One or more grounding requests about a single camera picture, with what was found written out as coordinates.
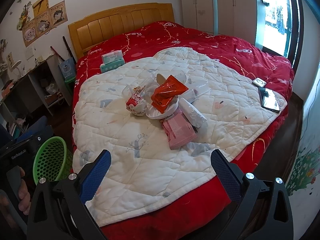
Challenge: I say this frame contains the person's left hand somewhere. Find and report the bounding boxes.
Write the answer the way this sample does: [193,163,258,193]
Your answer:
[18,167,31,216]

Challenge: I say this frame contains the green plastic mesh wastebasket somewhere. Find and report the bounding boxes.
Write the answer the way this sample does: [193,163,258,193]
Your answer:
[33,137,73,185]

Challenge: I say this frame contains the cartoon wall posters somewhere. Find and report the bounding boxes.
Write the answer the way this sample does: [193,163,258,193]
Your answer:
[22,0,68,47]

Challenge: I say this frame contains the teal tissue box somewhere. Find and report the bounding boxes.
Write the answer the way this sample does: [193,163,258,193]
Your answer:
[100,59,125,73]

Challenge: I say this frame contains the window with dark frame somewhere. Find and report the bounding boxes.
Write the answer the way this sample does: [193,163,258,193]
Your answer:
[255,0,304,72]

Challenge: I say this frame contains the red handled stick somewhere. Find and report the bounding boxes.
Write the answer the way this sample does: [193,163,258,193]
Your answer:
[50,46,65,62]

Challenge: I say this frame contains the white desk lamp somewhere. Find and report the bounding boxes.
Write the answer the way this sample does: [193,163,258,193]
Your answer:
[11,60,22,79]

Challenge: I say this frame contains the blue paper bag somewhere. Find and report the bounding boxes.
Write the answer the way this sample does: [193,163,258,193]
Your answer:
[59,58,76,80]

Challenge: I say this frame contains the black sword stick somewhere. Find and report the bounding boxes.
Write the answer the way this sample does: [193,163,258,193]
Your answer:
[62,36,76,65]

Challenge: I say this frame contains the red white wrapper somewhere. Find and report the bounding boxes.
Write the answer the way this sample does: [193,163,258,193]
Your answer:
[126,86,147,116]

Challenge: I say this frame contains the white shelf desk unit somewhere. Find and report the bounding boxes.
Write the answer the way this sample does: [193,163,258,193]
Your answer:
[1,55,72,138]

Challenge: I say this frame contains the white tissue pack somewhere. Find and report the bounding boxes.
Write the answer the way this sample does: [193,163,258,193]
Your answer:
[101,50,123,64]

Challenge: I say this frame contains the white wardrobe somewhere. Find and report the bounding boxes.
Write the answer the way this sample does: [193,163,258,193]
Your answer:
[181,0,257,44]

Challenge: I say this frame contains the white quilted blanket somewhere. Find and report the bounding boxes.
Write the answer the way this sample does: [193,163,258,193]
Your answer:
[73,47,278,226]

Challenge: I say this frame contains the clear plastic cup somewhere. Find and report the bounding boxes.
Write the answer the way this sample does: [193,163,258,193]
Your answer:
[121,76,159,101]

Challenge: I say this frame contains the small white device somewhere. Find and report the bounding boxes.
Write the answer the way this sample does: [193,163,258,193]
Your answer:
[252,77,267,88]

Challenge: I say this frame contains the wooden bed headboard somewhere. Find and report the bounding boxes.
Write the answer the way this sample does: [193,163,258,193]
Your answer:
[68,3,175,59]

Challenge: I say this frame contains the white plastic packet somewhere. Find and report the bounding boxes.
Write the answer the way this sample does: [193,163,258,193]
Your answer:
[178,98,207,128]

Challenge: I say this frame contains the black smartphone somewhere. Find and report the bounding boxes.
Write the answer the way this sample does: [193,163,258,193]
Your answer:
[258,87,280,113]

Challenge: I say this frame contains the pink paper package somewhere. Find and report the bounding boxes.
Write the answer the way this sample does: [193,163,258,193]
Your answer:
[162,108,197,150]

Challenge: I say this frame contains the orange red foil bag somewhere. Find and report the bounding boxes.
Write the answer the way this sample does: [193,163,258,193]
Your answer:
[151,75,188,113]

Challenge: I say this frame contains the red patterned duvet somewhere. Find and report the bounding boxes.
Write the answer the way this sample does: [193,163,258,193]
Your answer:
[73,21,294,239]

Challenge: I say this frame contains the white plastic bowl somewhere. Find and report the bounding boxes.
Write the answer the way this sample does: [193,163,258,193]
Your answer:
[146,97,179,120]

